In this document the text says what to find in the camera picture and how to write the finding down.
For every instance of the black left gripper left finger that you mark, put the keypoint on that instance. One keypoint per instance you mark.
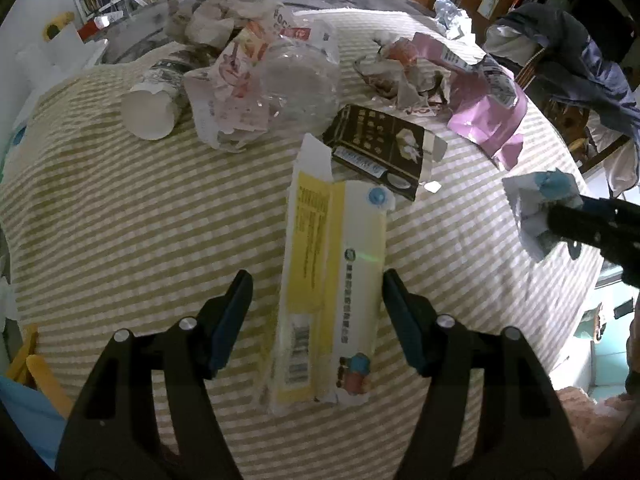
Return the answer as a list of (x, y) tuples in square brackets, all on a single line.
[(144, 412)]

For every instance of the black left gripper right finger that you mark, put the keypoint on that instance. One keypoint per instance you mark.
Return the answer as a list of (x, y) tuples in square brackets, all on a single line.
[(523, 431)]

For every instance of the white blue tissue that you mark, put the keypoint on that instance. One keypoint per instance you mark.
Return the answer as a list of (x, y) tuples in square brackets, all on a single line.
[(531, 196)]

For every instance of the yellow carton box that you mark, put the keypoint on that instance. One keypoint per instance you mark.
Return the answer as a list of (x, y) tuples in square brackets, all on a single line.
[(322, 340)]

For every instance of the grey paper ball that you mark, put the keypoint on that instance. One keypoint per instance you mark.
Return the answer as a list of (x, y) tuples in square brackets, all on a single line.
[(212, 23)]

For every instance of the dark blue jacket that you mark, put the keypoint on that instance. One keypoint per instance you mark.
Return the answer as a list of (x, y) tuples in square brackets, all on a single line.
[(571, 68)]

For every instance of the purple torn packaging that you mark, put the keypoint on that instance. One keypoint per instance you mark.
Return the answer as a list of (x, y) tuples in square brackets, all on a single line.
[(487, 104)]

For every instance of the black carton box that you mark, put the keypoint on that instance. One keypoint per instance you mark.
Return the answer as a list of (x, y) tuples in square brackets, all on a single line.
[(384, 148)]

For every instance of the beige checkered table cloth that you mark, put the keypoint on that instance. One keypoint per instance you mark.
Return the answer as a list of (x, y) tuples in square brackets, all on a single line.
[(108, 231)]

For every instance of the orange plastic bag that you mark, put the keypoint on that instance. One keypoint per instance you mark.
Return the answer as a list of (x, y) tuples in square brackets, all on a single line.
[(396, 74)]

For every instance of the white paper cup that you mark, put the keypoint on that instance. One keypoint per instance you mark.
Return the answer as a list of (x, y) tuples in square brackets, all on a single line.
[(152, 106)]

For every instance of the clear plastic bag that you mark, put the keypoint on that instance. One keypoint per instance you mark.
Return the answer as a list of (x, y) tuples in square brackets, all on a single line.
[(301, 84)]

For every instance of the white printed paper wrapper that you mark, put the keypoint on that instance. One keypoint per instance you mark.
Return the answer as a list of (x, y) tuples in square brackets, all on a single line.
[(227, 106)]

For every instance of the grey patterned rug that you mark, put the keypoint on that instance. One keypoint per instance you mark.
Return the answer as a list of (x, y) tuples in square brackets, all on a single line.
[(146, 28)]

